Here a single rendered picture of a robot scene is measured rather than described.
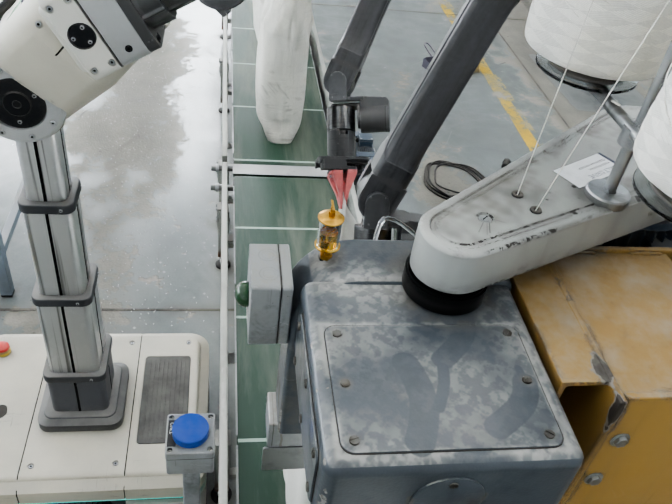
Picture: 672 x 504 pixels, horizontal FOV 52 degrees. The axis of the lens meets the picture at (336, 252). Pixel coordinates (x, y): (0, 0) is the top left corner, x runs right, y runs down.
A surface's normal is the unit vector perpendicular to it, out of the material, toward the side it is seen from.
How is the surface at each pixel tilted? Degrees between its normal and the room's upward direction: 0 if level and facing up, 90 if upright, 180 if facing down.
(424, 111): 75
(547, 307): 0
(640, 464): 90
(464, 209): 0
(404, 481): 90
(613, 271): 0
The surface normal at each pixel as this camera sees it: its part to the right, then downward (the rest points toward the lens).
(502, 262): 0.52, 0.59
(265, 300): 0.12, 0.65
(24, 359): 0.12, -0.77
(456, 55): -0.05, 0.40
